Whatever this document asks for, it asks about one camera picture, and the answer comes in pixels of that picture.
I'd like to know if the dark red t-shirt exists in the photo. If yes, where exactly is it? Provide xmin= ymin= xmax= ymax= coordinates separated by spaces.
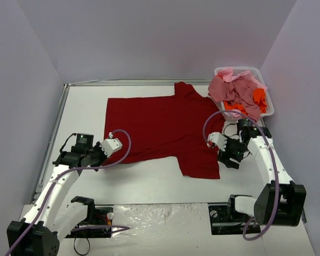
xmin=104 ymin=82 xmax=225 ymax=179

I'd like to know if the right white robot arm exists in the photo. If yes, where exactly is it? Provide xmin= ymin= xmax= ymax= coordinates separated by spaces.
xmin=208 ymin=118 xmax=307 ymax=227

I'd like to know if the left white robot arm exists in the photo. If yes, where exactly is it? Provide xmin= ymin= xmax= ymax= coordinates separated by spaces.
xmin=6 ymin=133 xmax=122 ymax=255

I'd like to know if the white plastic basket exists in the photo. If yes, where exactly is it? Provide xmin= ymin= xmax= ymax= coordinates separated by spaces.
xmin=214 ymin=67 xmax=274 ymax=118

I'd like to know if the pink t-shirt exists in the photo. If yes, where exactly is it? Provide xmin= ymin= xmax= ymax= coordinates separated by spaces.
xmin=208 ymin=67 xmax=274 ymax=121

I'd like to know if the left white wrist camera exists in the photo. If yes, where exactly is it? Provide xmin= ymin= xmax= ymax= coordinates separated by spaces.
xmin=100 ymin=132 xmax=123 ymax=158

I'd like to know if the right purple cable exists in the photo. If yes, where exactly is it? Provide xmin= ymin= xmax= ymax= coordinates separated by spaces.
xmin=203 ymin=110 xmax=281 ymax=242

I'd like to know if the purple cable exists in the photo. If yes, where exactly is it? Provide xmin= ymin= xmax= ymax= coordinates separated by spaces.
xmin=203 ymin=110 xmax=281 ymax=242
xmin=4 ymin=129 xmax=132 ymax=256

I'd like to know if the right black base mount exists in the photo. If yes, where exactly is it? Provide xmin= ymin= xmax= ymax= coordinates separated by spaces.
xmin=208 ymin=203 xmax=250 ymax=235

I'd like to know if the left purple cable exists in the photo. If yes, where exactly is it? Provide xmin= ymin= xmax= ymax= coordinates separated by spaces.
xmin=4 ymin=129 xmax=132 ymax=256

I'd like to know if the black thin cable loop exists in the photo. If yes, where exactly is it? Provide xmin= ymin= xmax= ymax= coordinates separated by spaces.
xmin=73 ymin=236 xmax=91 ymax=255

